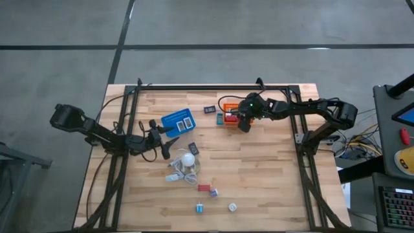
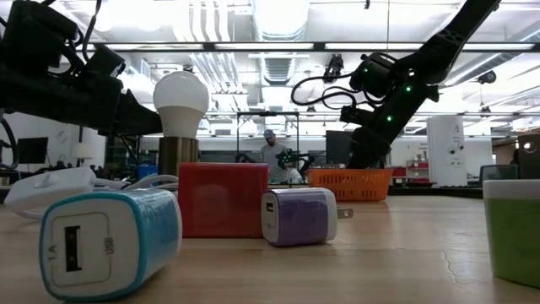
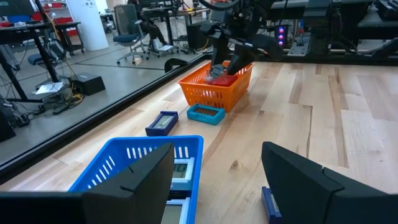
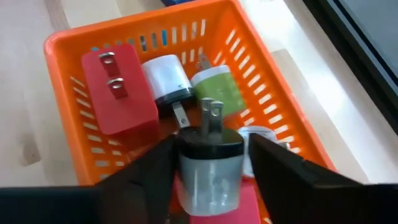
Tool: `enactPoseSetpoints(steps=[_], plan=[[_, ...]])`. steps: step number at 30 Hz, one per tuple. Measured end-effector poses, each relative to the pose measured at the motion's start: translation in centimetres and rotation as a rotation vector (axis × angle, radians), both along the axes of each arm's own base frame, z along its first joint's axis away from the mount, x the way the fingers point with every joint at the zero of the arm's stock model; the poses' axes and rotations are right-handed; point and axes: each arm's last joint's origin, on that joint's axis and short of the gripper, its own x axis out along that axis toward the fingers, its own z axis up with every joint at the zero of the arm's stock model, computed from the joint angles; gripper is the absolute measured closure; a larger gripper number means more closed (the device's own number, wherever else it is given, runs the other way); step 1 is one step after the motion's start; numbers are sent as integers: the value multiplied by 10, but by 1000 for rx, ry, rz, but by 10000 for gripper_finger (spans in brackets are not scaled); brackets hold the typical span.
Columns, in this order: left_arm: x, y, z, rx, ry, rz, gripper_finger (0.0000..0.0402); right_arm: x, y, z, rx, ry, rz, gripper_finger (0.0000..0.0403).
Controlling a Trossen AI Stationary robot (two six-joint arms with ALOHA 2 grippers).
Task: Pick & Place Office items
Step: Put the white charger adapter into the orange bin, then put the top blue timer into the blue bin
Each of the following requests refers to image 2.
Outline orange plastic basket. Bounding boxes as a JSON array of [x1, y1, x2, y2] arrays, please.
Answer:
[[306, 167, 394, 203]]

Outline teal white USB charger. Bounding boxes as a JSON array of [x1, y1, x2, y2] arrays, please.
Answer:
[[39, 188, 183, 303]]

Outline small black monitor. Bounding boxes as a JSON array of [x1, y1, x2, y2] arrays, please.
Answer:
[[16, 137, 50, 165]]

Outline person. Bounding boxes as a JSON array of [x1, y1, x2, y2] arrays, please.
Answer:
[[259, 128, 292, 185]]

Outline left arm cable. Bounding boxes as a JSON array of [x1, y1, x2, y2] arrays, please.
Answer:
[[41, 0, 105, 64]]

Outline large black monitor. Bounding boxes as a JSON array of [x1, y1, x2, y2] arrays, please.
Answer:
[[325, 129, 354, 168]]

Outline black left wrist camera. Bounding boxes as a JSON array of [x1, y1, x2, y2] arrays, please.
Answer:
[[84, 44, 127, 79]]

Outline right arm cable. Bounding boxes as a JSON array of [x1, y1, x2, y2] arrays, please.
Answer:
[[289, 70, 368, 109]]

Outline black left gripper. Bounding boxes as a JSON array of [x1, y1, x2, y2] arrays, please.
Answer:
[[0, 62, 164, 136]]

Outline white pillar cabinet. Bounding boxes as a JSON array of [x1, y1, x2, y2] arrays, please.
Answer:
[[426, 116, 467, 187]]

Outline green white USB charger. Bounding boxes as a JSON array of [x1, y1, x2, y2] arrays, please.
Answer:
[[483, 179, 540, 290]]

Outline white bulb lamp brass socket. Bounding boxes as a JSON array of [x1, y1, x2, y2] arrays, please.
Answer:
[[152, 70, 211, 178]]

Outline black office chair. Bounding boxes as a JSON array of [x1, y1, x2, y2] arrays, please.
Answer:
[[479, 164, 519, 182]]

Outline silver ventilation duct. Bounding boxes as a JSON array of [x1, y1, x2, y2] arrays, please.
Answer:
[[251, 0, 311, 85]]

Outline black aluminium table frame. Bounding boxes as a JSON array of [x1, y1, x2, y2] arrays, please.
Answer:
[[387, 187, 484, 198]]

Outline red storage shelf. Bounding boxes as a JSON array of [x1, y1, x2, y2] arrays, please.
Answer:
[[391, 159, 429, 185]]

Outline white lamp cable with switch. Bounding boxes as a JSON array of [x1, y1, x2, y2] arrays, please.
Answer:
[[3, 166, 181, 221]]

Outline purple white USB charger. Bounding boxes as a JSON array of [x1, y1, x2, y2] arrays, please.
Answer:
[[260, 187, 354, 248]]

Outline white table lamp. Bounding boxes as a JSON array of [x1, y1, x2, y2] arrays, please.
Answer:
[[72, 141, 95, 168]]

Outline black overhead light bar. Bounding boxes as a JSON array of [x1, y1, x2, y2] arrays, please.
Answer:
[[75, 41, 524, 53]]

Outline red multiport USB charger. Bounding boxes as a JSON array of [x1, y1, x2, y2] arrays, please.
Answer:
[[177, 162, 270, 240]]

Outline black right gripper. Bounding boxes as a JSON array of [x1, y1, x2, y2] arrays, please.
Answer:
[[346, 82, 440, 169]]

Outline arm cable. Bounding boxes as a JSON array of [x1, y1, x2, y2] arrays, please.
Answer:
[[41, 0, 105, 64], [289, 70, 368, 109]]

